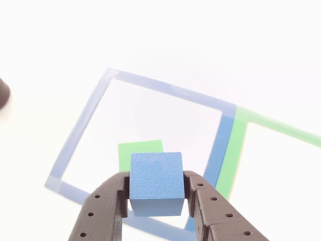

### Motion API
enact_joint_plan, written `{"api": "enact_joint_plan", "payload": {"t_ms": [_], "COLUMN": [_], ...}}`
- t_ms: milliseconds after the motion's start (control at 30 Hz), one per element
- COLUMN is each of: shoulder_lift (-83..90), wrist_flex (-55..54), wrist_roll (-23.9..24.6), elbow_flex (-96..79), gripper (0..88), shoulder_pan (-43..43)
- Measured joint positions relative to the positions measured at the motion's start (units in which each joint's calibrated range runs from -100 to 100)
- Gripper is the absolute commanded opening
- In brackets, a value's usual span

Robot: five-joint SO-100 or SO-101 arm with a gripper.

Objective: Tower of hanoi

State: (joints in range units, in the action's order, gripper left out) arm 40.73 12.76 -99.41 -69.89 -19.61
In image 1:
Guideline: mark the green cube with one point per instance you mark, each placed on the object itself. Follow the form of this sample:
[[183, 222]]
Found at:
[[125, 155]]

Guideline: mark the small blue cube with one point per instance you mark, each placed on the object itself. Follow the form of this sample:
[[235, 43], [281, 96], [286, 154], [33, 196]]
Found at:
[[155, 175]]

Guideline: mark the green tape square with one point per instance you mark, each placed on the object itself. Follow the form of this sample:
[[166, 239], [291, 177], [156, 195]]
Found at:
[[233, 155]]

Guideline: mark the blue tape square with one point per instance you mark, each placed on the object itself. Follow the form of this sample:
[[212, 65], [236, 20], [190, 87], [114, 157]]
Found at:
[[220, 145]]

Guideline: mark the black tripod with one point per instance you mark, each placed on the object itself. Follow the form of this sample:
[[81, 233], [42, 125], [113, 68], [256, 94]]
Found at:
[[3, 94]]

